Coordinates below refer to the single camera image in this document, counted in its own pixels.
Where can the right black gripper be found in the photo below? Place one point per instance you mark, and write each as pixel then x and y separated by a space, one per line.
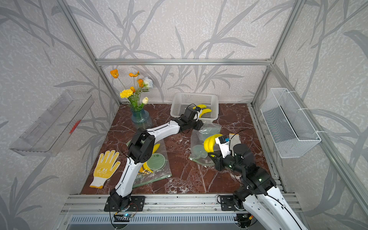
pixel 218 161

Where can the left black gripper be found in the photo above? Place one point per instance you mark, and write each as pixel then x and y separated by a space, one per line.
pixel 199 125

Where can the yellow banana taken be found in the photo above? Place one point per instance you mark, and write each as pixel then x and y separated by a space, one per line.
pixel 204 111
pixel 201 106

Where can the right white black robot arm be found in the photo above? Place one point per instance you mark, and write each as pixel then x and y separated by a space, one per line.
pixel 259 195

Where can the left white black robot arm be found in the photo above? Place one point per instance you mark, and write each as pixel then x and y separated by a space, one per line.
pixel 140 150

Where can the white work glove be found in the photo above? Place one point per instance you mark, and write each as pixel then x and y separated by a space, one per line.
pixel 234 140

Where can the white plastic basket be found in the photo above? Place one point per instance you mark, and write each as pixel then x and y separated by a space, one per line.
pixel 182 100

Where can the blue glass vase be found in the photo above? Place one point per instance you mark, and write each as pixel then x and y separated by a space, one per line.
pixel 141 119

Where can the artificial flower bouquet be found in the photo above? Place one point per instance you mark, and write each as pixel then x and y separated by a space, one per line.
pixel 133 94

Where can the yellow work glove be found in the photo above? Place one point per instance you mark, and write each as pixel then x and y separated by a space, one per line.
pixel 107 165

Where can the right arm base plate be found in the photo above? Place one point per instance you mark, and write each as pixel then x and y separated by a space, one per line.
pixel 229 203

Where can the white wire mesh basket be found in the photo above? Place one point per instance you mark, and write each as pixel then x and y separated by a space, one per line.
pixel 291 130

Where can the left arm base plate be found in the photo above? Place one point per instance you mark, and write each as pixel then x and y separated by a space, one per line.
pixel 130 203

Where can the aluminium front rail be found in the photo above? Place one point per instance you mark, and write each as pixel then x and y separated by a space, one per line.
pixel 153 204

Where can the clear acrylic wall shelf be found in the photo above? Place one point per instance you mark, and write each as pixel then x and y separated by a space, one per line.
pixel 47 136

